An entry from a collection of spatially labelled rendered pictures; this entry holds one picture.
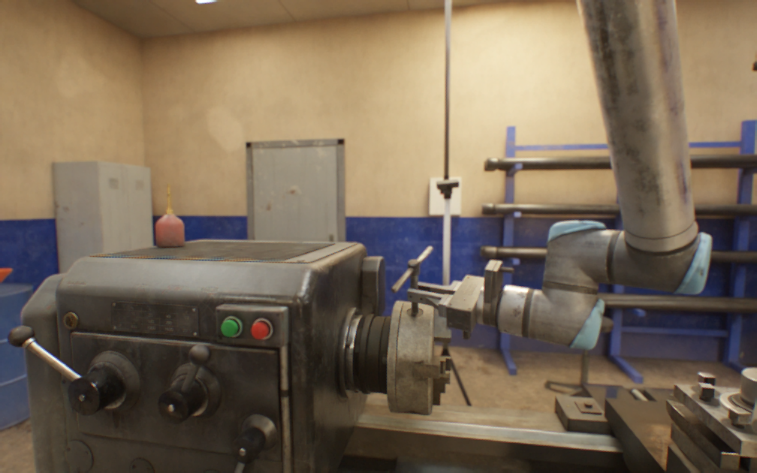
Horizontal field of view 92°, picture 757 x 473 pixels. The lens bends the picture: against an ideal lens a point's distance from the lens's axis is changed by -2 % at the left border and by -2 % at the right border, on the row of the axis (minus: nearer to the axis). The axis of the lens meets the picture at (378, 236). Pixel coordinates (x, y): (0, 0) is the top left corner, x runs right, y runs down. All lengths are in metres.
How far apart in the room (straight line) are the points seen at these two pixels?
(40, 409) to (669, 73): 1.22
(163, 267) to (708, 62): 4.52
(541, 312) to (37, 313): 1.00
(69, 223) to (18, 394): 1.53
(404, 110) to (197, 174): 2.45
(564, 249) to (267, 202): 3.79
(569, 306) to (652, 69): 0.38
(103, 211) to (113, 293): 3.23
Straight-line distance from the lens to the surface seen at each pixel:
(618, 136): 0.55
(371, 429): 1.16
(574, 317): 0.72
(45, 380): 1.08
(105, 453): 1.03
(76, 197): 4.27
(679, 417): 0.87
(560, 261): 0.72
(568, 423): 1.23
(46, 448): 1.15
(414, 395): 0.84
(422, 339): 0.81
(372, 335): 0.87
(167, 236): 1.06
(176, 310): 0.79
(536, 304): 0.72
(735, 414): 0.75
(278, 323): 0.66
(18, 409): 3.61
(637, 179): 0.58
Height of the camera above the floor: 1.44
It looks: 4 degrees down
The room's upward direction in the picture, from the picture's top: straight up
